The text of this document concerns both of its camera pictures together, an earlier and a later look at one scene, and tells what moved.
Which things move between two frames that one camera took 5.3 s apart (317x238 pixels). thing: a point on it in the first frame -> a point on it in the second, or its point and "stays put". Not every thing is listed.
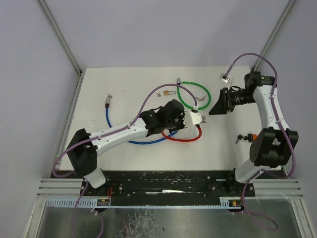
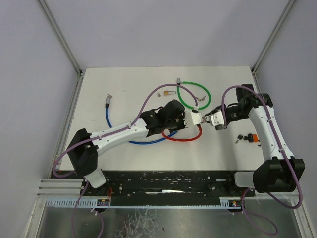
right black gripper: x=224 y=103 -> x=217 y=109
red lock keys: x=203 y=119 stays put
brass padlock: x=167 y=92 stays put
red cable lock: x=199 y=136 stays put
